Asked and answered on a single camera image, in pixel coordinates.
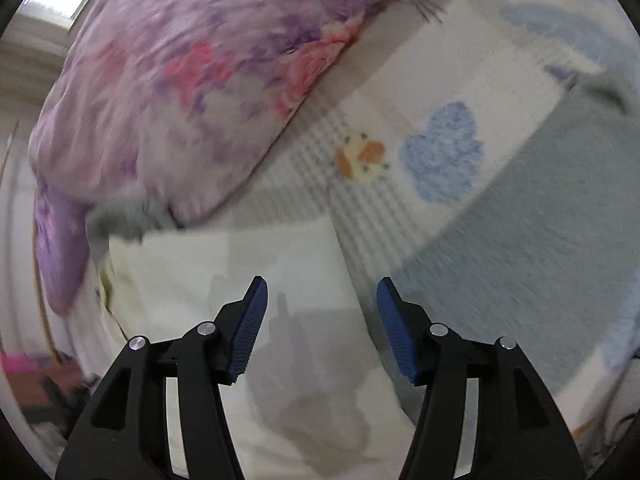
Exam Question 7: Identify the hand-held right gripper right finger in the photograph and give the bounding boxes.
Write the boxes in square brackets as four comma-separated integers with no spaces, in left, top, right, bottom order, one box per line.
[376,276,587,480]

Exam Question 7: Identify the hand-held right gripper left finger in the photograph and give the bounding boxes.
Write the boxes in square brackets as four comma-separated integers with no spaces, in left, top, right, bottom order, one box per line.
[55,275,269,480]

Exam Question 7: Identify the grey blanket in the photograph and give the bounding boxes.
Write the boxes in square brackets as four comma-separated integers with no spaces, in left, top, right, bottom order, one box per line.
[395,72,640,396]

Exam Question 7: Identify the cream white pillow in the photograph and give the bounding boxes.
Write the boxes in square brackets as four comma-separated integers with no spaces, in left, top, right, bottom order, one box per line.
[102,217,418,480]

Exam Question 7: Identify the cartoon printed bed sheet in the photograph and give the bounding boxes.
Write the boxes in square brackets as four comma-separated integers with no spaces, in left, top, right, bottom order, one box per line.
[235,0,640,466]

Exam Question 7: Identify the pink purple floral pillow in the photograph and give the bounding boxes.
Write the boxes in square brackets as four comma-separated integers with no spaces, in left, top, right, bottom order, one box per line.
[28,0,463,317]

